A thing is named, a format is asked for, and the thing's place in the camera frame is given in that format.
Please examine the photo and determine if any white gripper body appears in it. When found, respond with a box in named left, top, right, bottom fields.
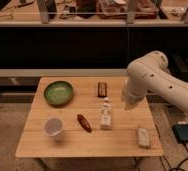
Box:
left=122, top=94, right=141, bottom=110

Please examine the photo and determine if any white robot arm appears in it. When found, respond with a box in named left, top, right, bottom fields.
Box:
left=123, top=51, right=188, bottom=113

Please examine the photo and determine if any white squeeze bottle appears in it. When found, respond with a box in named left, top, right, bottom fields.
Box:
left=100, top=97, right=112, bottom=130

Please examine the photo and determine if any brown chocolate bar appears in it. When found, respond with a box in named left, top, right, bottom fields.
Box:
left=98, top=82, right=107, bottom=97

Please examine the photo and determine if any white sponge block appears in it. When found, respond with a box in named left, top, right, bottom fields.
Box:
left=137, top=127, right=151, bottom=148

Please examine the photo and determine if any red chili pepper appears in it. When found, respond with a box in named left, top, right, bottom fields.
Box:
left=77, top=114, right=92, bottom=133

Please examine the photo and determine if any wooden table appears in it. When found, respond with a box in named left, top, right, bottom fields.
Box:
left=16, top=77, right=163, bottom=158

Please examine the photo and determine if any blue control box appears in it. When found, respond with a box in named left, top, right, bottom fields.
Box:
left=172, top=124, right=188, bottom=144

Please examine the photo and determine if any green bowl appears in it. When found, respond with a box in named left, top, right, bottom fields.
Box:
left=44, top=81, right=74, bottom=106

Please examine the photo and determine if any translucent plastic cup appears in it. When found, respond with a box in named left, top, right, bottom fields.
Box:
left=43, top=118, right=64, bottom=141

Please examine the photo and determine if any long workbench shelf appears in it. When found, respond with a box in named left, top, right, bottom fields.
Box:
left=0, top=0, right=188, bottom=28

